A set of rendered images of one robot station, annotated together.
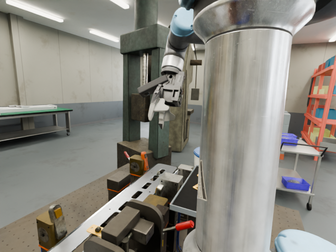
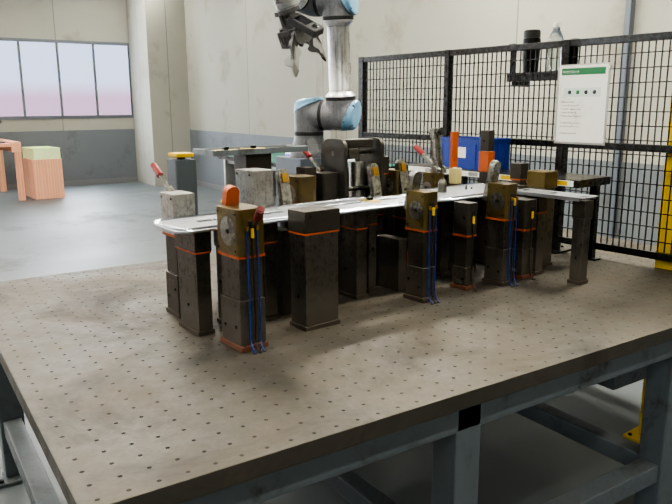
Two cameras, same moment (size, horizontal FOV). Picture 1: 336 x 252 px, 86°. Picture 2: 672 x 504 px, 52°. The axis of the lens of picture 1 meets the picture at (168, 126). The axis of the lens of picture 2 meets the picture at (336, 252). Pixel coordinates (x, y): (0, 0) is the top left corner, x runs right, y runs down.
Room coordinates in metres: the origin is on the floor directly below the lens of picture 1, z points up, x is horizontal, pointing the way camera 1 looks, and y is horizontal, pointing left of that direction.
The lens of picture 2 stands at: (2.55, 1.24, 1.31)
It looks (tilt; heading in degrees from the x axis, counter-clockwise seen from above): 12 degrees down; 210
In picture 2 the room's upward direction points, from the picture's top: straight up
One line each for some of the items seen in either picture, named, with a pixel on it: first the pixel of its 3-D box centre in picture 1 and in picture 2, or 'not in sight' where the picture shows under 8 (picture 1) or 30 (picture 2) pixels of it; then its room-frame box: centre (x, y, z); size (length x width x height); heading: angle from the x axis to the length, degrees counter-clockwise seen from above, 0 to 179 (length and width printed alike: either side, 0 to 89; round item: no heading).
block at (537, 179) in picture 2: not in sight; (539, 218); (-0.04, 0.65, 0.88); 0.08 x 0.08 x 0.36; 68
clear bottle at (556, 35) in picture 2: not in sight; (555, 47); (-0.47, 0.57, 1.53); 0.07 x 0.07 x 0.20
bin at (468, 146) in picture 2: not in sight; (471, 152); (-0.37, 0.26, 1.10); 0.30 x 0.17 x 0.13; 64
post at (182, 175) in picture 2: not in sight; (184, 228); (0.92, -0.25, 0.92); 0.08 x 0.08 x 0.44; 68
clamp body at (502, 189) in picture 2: not in sight; (503, 234); (0.30, 0.60, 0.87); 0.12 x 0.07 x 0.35; 68
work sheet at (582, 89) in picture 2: not in sight; (582, 104); (-0.31, 0.72, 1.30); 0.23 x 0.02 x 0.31; 68
